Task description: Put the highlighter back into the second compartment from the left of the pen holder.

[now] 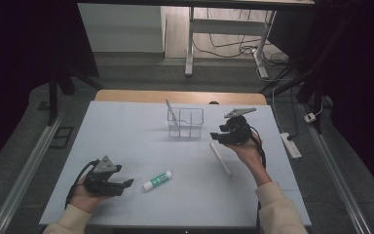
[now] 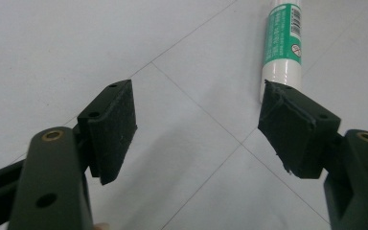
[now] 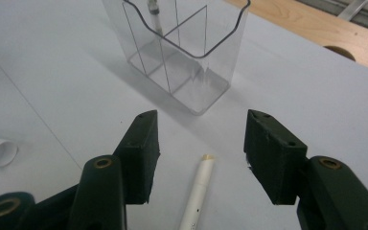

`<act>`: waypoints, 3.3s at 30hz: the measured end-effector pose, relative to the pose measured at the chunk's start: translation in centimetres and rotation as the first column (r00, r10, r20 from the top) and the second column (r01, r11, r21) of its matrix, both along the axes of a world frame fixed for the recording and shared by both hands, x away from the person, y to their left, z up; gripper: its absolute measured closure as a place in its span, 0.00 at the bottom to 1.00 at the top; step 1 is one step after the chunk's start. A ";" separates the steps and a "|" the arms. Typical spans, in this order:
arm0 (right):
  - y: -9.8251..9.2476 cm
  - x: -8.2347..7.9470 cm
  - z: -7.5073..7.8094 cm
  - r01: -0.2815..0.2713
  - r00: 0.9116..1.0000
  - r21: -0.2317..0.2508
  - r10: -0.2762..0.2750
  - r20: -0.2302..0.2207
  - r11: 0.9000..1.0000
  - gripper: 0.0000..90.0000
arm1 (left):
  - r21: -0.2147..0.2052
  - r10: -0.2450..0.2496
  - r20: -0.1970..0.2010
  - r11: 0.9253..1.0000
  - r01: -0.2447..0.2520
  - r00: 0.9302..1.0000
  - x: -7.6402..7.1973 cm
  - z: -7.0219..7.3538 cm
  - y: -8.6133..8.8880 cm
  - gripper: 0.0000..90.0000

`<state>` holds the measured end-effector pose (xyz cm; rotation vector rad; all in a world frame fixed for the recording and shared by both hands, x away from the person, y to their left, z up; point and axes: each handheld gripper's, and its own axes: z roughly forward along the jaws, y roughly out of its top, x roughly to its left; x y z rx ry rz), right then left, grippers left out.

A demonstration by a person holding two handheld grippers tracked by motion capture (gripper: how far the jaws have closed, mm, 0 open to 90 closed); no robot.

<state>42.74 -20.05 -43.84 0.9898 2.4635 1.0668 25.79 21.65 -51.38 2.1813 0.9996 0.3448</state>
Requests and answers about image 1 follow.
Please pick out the white pen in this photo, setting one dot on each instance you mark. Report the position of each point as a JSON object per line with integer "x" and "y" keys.
{"x": 220, "y": 158}

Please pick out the clear gel pen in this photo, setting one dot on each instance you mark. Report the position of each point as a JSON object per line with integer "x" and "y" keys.
{"x": 171, "y": 112}

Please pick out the clear acrylic pen organizer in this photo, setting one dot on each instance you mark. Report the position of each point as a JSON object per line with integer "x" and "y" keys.
{"x": 185, "y": 122}

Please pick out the person's left hand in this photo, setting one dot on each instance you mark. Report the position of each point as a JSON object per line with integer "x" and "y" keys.
{"x": 83, "y": 199}

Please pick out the white power strip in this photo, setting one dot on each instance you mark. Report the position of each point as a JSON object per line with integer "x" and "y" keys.
{"x": 291, "y": 148}

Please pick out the black metal stand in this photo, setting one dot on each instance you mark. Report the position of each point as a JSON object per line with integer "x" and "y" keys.
{"x": 53, "y": 97}
{"x": 305, "y": 78}

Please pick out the dark curtain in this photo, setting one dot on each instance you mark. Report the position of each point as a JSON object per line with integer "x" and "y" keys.
{"x": 13, "y": 65}
{"x": 363, "y": 81}

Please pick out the black floor plate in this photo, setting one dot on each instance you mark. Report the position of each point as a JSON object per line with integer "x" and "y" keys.
{"x": 61, "y": 137}

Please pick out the white cabinet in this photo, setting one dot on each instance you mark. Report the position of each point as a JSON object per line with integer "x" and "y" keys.
{"x": 120, "y": 29}

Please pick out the green and white glue stick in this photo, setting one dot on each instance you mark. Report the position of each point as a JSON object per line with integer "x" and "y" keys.
{"x": 158, "y": 180}

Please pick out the person's right hand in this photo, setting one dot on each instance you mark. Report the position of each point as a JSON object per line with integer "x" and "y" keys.
{"x": 250, "y": 154}

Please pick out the small white adapter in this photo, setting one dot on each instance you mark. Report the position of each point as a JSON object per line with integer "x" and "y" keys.
{"x": 310, "y": 117}

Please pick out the white-legged desk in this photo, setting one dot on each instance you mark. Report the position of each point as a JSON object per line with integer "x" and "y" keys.
{"x": 227, "y": 26}

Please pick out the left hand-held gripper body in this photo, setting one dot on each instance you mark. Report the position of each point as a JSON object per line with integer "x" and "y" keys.
{"x": 99, "y": 180}

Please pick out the aluminium rail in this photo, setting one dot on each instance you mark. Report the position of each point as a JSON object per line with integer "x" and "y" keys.
{"x": 337, "y": 182}
{"x": 26, "y": 175}

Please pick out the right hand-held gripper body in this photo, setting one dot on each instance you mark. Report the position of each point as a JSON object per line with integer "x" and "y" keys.
{"x": 238, "y": 130}

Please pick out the wooden table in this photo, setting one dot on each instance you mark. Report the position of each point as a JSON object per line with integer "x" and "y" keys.
{"x": 175, "y": 97}

